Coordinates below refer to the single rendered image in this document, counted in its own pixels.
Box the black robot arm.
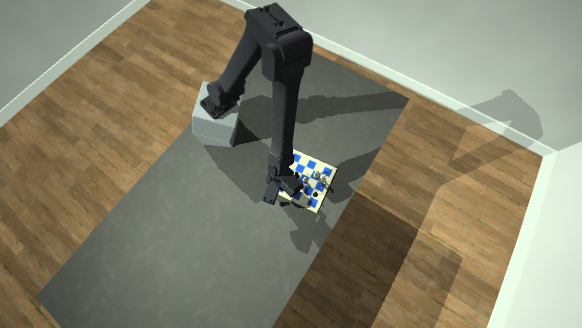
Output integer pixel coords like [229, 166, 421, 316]
[200, 3, 313, 205]

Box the blue and cream chessboard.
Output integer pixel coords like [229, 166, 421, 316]
[278, 149, 337, 213]

